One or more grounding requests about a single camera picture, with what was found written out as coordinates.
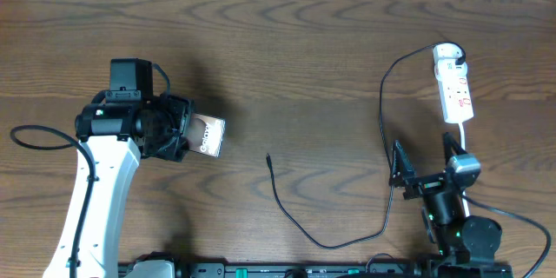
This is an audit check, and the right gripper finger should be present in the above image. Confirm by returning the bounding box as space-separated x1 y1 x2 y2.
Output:
442 132 467 159
389 140 415 187

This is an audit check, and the bronze Galaxy smartphone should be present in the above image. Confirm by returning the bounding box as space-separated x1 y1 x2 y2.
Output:
186 114 226 158

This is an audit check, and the black charging cable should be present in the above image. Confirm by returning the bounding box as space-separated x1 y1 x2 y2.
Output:
265 41 467 250

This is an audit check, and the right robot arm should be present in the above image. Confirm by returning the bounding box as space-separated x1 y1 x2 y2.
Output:
389 133 513 277

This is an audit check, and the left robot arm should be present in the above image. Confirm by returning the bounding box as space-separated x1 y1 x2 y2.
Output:
43 89 194 277

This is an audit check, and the white USB charger adapter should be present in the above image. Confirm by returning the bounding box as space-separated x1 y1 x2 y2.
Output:
433 42 466 65

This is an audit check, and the white power strip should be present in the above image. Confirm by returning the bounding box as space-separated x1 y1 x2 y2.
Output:
434 58 474 124

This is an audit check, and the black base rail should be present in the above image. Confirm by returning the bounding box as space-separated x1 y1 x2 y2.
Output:
116 261 513 278

